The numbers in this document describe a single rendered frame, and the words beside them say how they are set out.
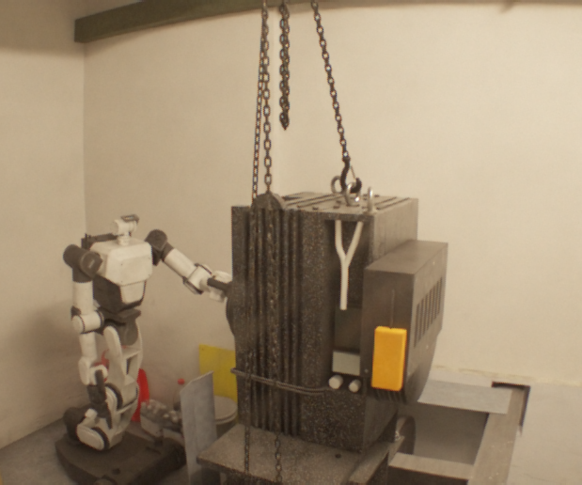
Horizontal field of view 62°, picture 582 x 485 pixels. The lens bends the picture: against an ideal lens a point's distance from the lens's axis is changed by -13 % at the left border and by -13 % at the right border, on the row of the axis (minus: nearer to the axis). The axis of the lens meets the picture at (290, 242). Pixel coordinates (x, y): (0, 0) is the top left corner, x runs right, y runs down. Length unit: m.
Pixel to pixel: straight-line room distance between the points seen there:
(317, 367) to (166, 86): 2.07
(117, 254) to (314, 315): 1.09
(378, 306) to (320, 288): 0.20
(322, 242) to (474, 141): 1.23
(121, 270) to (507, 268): 1.72
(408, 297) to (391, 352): 0.14
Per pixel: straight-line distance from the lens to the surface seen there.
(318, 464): 1.59
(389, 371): 1.38
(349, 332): 1.54
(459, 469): 2.04
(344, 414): 1.60
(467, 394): 2.59
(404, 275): 1.33
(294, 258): 1.51
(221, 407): 3.25
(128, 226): 2.41
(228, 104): 2.92
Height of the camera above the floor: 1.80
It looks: 11 degrees down
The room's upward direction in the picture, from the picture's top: straight up
